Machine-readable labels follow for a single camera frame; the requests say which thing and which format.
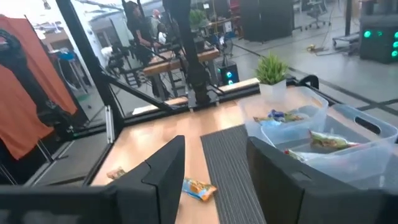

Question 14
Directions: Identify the black computer tower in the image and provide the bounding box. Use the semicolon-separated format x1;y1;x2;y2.
216;60;240;86

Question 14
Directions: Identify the black aluminium table frame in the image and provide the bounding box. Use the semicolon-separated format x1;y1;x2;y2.
55;0;343;187

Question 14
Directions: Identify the blue-wrapped granola bar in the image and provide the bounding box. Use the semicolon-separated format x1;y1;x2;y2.
252;108;305;126

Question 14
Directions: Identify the orange-blue granola bar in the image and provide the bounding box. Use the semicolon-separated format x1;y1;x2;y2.
181;177;218;202

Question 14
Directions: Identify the green background plant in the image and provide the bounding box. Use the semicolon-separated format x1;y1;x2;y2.
188;8;210;30

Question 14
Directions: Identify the wooden background table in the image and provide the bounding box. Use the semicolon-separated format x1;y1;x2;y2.
142;46;221;77

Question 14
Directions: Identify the black machine with green lights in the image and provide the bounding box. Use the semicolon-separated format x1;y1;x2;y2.
359;14;398;65

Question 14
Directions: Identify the green snack packet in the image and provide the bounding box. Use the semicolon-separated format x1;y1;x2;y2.
308;129;361;149

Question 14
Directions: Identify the black cabinet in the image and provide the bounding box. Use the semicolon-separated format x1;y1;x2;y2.
239;0;295;43

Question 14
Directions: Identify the black frame clamp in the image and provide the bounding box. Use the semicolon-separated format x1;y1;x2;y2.
297;74;320;90

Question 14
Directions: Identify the grey woven placemat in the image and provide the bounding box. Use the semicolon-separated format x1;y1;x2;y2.
200;123;271;224

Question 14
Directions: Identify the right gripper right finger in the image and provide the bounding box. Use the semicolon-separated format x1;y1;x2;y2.
246;136;398;224

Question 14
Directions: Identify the green plant in white pot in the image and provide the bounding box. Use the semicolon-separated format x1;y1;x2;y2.
255;52;290;100

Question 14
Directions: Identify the grey office chair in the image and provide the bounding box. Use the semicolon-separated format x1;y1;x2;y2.
306;0;331;30

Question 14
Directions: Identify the white frame bracket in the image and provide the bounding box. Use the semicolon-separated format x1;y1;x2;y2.
104;104;115;146

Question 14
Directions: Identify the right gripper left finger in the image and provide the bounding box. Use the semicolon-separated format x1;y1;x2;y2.
105;134;187;224

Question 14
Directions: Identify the person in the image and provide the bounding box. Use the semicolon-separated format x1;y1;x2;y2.
123;1;158;66
150;8;163;35

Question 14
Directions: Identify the orange fabric sheet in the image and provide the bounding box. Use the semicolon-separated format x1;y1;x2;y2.
0;14;78;161

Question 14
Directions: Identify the clear plastic bin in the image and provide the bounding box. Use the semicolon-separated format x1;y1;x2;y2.
244;86;330;147
260;103;398;162
284;144;398;191

